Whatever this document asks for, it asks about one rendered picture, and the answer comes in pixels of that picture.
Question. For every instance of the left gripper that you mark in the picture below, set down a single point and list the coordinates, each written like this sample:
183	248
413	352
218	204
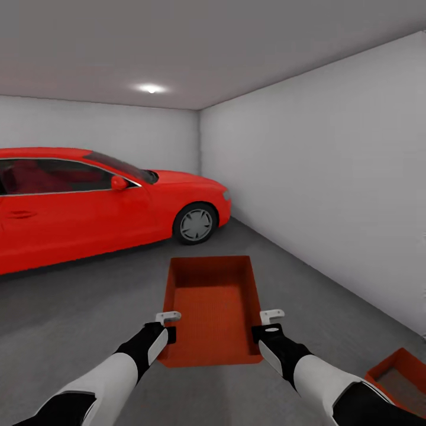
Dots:
171	335

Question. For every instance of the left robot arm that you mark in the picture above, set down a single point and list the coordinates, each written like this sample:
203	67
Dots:
97	398

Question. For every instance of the storage box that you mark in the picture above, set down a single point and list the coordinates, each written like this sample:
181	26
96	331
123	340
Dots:
219	304
406	365

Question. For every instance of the car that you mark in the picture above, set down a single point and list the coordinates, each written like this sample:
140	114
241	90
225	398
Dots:
59	205

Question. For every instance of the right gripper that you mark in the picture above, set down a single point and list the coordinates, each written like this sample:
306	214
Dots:
258	330

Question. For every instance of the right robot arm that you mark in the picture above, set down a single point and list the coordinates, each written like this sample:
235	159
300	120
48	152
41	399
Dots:
336	397

